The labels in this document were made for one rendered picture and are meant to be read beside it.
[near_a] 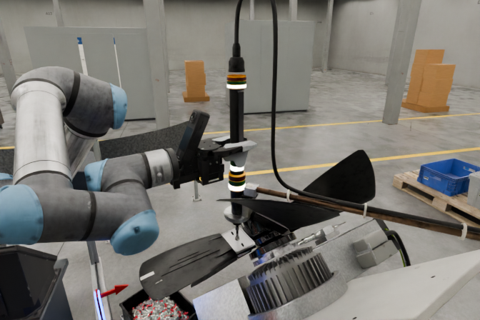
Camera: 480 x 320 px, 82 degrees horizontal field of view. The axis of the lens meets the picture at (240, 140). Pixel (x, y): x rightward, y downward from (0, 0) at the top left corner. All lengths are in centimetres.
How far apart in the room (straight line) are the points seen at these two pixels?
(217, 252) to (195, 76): 821
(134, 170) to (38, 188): 16
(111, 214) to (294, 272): 45
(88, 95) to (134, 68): 599
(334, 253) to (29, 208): 74
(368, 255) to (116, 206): 69
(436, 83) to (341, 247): 806
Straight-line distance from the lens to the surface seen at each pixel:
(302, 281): 75
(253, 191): 68
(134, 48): 672
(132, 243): 49
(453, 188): 375
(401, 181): 394
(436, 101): 899
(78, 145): 86
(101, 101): 77
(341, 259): 91
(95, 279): 128
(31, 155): 53
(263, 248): 78
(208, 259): 75
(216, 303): 88
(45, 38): 710
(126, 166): 56
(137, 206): 49
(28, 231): 45
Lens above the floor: 169
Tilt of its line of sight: 19 degrees down
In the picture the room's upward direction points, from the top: straight up
